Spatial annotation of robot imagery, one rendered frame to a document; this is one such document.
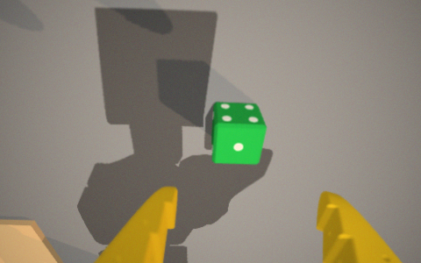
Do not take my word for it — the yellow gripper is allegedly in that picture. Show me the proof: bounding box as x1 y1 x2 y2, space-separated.
95 187 402 263

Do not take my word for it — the tan mat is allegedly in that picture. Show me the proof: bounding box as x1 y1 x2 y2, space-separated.
0 219 63 263

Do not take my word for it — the green die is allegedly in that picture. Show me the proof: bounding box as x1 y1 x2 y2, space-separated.
211 103 267 165

